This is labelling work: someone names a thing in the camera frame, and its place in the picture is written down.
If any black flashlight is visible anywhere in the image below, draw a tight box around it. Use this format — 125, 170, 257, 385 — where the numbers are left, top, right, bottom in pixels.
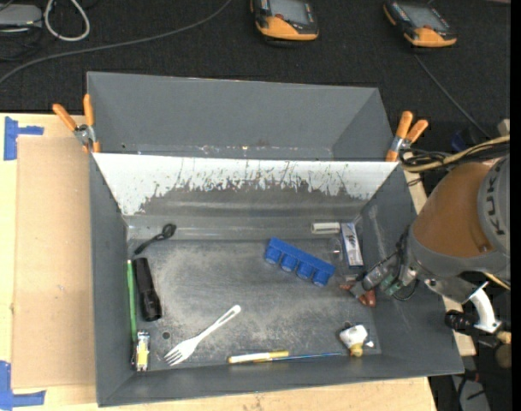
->
132, 257, 163, 322

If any red-brown small toy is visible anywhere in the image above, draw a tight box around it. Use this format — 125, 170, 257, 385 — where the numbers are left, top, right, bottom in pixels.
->
339, 282, 378, 308

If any blue and white box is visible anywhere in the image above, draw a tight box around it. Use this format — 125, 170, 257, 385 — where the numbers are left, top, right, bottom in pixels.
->
340, 222, 365, 270

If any blue block with cylinders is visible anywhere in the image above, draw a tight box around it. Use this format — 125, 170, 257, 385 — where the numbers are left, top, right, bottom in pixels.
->
263, 236, 337, 289

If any clear glass cup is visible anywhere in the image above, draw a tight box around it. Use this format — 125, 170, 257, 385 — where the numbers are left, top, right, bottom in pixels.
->
328, 236, 345, 265

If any green pen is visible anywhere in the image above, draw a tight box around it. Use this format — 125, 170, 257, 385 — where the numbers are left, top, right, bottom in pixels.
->
126, 259, 139, 344

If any black cord loop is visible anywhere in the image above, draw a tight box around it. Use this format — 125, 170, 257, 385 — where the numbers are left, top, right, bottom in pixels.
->
133, 223, 178, 255

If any grey metal bin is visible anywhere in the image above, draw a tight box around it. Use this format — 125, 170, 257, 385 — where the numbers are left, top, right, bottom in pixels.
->
86, 71, 465, 408

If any white and yellow toy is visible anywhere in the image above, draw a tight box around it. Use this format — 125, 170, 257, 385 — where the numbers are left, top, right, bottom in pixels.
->
339, 324, 375, 358

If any brown cardboard board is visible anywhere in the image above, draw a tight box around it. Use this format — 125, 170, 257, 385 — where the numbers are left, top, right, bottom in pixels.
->
10, 136, 99, 391

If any small yellow and white gadget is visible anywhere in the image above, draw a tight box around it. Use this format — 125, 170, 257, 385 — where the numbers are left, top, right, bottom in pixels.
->
134, 331, 151, 372

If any black cylinder on white bracket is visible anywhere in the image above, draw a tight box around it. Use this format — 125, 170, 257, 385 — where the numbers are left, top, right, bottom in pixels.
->
444, 280, 505, 338

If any white plastic fork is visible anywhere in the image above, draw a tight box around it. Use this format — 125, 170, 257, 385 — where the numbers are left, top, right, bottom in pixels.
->
163, 304, 243, 366

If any white short cylinder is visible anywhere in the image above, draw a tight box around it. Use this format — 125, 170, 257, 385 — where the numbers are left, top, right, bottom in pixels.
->
310, 221, 342, 235

